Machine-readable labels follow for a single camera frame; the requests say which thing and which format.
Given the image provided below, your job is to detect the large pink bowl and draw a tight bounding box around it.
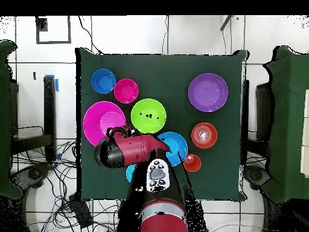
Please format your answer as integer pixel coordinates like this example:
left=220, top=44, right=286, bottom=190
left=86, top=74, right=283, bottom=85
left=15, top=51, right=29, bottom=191
left=83, top=100, right=127, bottom=147

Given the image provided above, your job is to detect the green bowl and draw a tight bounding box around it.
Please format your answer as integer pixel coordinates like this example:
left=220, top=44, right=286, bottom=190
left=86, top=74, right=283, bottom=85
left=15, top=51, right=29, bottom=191
left=130, top=98, right=167, bottom=135

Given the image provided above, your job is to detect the large light blue bowl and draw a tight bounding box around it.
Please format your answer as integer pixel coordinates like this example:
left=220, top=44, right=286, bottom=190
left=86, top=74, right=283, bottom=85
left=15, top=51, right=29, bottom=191
left=157, top=131, right=188, bottom=168

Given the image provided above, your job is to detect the red bowl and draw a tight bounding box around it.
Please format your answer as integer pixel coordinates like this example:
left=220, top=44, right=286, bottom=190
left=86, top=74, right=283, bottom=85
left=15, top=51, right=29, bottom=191
left=113, top=78, right=140, bottom=104

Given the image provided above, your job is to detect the dark green tablecloth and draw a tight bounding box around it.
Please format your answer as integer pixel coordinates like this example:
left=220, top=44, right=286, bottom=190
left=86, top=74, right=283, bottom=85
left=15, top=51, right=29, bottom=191
left=75, top=47, right=248, bottom=201

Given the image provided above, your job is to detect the orange bowl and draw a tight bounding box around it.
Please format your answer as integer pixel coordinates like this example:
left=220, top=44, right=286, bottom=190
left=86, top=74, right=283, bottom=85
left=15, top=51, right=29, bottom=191
left=191, top=122, right=218, bottom=149

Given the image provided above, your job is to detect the small ribbed cyan bowl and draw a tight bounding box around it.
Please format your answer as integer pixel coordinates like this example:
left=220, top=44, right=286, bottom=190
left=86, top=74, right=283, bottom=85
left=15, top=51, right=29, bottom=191
left=126, top=164, right=138, bottom=184

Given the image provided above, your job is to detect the orange cup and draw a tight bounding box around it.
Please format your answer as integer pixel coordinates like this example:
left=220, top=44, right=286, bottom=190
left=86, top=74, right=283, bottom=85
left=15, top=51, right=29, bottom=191
left=182, top=153, right=202, bottom=173

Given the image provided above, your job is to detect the purple bowl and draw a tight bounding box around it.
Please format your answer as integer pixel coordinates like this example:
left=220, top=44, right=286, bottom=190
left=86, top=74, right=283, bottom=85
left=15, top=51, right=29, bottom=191
left=188, top=72, right=229, bottom=113

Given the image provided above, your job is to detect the small dark blue bowl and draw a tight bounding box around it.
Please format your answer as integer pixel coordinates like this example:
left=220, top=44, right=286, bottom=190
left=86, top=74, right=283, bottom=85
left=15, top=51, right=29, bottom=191
left=91, top=68, right=117, bottom=94

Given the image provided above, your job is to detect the black floor stand base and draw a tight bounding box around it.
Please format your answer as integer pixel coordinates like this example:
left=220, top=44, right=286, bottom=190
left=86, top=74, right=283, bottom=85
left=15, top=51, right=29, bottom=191
left=9, top=163, right=52, bottom=192
left=242, top=165, right=272, bottom=190

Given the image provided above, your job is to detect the black power brick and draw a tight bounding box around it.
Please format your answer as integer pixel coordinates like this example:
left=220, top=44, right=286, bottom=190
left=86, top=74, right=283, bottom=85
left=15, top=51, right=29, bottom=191
left=68, top=194, right=94, bottom=229

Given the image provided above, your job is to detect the green cloth side table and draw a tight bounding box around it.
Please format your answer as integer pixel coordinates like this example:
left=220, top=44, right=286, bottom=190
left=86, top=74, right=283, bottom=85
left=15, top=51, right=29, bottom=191
left=0, top=39, right=24, bottom=200
left=261, top=45, right=309, bottom=204

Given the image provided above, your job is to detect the white box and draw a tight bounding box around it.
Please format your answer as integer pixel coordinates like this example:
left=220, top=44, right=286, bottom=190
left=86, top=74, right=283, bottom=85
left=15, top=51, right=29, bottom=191
left=299, top=88, right=309, bottom=179

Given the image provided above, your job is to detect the black metal stand frame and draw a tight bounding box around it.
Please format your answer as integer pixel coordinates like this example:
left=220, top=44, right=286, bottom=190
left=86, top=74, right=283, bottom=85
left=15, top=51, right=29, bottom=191
left=10, top=76, right=57, bottom=161

